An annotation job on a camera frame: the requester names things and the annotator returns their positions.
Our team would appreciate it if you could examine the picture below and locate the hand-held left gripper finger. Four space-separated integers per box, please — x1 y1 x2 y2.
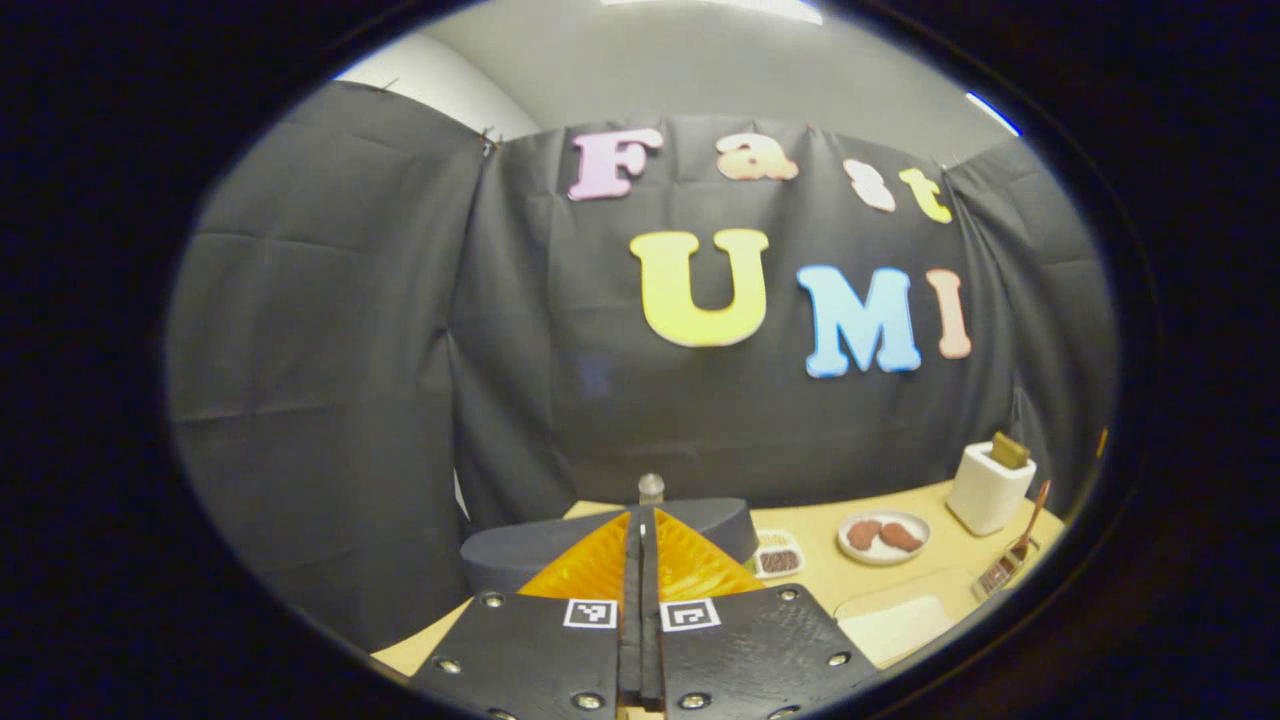
410 508 643 720
640 506 881 720

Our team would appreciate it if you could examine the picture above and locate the brown wooden spoon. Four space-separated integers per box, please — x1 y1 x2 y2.
985 480 1051 591

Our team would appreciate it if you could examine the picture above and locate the dark silver rice cooker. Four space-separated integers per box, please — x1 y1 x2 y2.
460 497 759 596

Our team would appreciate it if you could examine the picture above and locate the white toaster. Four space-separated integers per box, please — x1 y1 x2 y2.
945 440 1038 537

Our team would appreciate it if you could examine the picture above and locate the white divided dish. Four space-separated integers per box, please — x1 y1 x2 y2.
750 530 806 581

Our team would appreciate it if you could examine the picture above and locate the round white plate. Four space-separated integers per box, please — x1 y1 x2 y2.
838 510 932 567

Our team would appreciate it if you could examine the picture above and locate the clear plastic box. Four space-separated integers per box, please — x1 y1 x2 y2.
832 568 986 669

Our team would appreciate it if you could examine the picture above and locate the black backdrop cloth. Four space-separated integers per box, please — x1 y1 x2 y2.
165 80 1121 651

